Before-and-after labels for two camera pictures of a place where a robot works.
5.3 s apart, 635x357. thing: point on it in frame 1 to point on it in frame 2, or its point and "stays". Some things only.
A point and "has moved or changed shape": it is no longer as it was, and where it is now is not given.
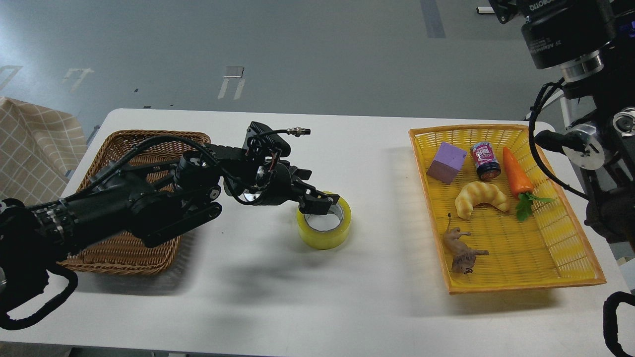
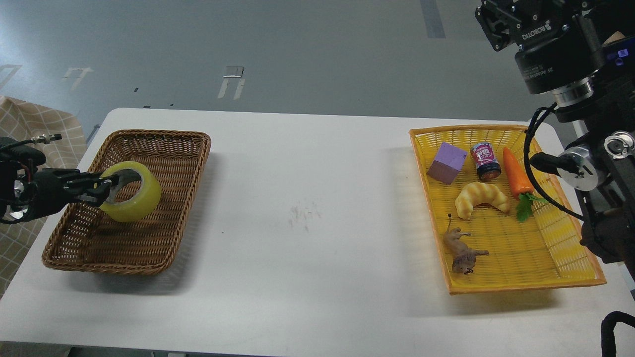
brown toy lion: (464, 258) stays
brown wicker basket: (128, 252) stays
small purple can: (488, 167) stays
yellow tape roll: (330, 239) has moved or changed shape
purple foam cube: (447, 163) stays
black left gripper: (285, 186) to (46, 191)
